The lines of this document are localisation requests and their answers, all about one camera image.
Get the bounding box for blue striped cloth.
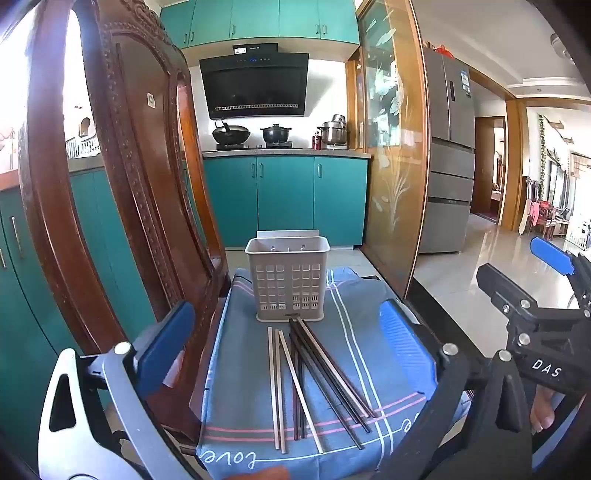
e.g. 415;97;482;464
196;266;463;480

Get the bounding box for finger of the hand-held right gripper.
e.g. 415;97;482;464
529;236;591;320
476;263;583;325

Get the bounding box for hanging green vine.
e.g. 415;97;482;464
538;114;557;188

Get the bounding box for wooden door frame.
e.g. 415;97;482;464
470;68;525;234

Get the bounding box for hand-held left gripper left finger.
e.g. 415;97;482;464
38;301;204;480

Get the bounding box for white dish rack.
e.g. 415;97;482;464
64;136;101;160

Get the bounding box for dark brown chopstick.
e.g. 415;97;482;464
289;320;301;440
294;320;372;433
294;322;307;439
298;318;379;419

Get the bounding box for black range hood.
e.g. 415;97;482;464
199;42;310;120

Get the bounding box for teal wall cabinets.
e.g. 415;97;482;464
159;0;361;49

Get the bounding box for black clay pot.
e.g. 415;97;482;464
259;123;291;145

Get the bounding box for carved wooden chair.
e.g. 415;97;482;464
17;0;468;462
0;164;209;462

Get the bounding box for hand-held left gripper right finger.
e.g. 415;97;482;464
379;298;534;480

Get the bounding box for ceiling lamp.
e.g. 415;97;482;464
550;33;574;62

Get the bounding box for etched glass sliding door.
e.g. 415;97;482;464
355;0;431;299

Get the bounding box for steel stock pot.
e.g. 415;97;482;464
316;114;351;148

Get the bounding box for kitchen countertop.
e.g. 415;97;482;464
202;148;373;160

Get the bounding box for black wok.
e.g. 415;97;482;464
211;120;252;147

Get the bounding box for teal base cabinets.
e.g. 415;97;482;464
202;155;370;248

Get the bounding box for grey refrigerator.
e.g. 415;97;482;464
417;45;476;255

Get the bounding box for black chopstick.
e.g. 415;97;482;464
289;322;365;450

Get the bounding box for grey perforated utensil basket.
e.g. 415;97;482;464
244;229;330;323

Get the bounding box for beige chopstick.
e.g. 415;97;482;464
275;329;287;454
268;326;280;450
278;330;325;453

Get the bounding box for person's right hand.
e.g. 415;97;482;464
530;385;558;435

